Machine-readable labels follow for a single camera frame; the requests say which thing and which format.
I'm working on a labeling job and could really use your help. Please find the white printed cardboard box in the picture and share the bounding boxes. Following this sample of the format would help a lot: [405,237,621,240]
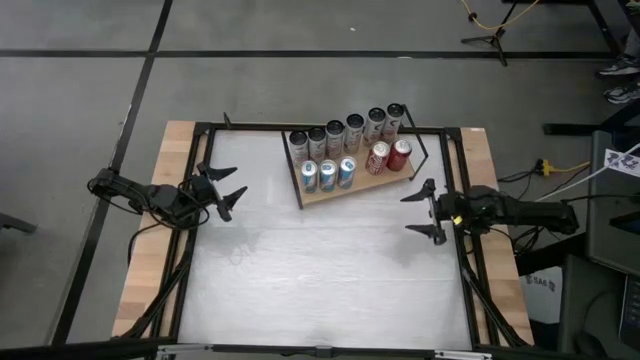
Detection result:
[519,267,564,326]

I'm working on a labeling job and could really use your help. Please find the white Celsius Peach Vibe can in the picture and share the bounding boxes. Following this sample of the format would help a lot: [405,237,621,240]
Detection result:
[288,129,310,168]
[307,126,328,164]
[383,102,405,144]
[344,113,365,154]
[363,107,387,147]
[325,119,346,159]

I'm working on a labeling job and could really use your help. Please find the black tripod stand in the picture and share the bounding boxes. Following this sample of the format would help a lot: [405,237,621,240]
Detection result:
[459,27,509,67]

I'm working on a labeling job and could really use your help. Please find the wooden tray board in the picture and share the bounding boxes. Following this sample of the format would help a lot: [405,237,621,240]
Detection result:
[280,103,430,210]

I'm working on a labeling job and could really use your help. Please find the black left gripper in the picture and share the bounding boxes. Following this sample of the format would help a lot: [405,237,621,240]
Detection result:
[188,162,249,223]

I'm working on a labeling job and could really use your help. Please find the white fiducial marker sheet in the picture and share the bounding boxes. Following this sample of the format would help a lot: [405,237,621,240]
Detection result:
[603,148,640,180]

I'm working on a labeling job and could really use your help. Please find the white cable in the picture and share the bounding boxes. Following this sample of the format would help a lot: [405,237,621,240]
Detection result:
[524,142,640,211]

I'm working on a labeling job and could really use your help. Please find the small blue Red Bull can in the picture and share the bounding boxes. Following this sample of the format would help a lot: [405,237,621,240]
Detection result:
[318,158,338,193]

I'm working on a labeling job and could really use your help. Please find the yellow extension cable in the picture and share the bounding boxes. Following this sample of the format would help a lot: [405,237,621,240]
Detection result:
[536,158,592,177]
[458,0,542,31]

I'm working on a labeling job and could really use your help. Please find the grey desk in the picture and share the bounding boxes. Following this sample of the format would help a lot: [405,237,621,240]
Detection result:
[585,130,640,277]

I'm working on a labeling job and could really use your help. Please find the red can with silver lid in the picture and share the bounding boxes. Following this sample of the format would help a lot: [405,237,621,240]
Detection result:
[364,141,391,176]

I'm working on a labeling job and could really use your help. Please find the grey chair base leg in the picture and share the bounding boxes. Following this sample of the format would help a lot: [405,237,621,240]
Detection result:
[0,212,39,235]

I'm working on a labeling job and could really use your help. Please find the black floor stand frame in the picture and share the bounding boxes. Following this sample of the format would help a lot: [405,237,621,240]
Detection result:
[499,0,640,136]

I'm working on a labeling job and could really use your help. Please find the silver aluminium bar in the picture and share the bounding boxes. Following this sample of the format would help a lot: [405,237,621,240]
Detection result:
[156,342,216,360]

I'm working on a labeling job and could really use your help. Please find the dark red black-striped can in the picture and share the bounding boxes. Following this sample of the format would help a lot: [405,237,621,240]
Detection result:
[386,138,414,173]

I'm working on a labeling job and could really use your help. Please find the blue silver Red Bull can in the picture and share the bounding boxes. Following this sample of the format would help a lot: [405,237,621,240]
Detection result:
[337,155,358,190]
[300,160,320,194]

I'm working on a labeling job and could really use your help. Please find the person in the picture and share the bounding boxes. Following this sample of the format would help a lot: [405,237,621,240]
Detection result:
[597,29,640,105]

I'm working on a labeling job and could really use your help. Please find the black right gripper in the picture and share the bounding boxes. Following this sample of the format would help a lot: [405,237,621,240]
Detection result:
[399,178,485,246]

